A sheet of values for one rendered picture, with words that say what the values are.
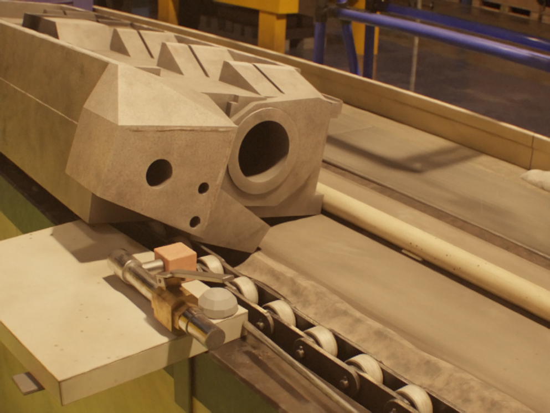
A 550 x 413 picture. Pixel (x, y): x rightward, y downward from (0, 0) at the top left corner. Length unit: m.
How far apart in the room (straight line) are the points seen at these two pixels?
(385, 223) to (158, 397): 0.39
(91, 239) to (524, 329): 0.51
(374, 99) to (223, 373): 1.06
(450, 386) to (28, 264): 0.47
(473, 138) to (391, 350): 0.77
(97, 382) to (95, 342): 0.05
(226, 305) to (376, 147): 0.77
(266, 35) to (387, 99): 4.38
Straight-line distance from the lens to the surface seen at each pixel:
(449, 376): 0.80
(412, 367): 0.82
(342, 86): 1.78
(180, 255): 0.82
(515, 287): 0.94
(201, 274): 0.68
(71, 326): 0.76
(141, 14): 5.01
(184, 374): 0.81
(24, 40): 1.16
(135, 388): 0.96
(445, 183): 1.33
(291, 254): 1.01
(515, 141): 1.48
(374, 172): 1.34
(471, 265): 0.97
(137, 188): 0.85
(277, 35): 5.96
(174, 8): 7.25
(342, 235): 1.08
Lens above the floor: 1.18
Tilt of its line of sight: 22 degrees down
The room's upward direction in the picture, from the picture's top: 3 degrees clockwise
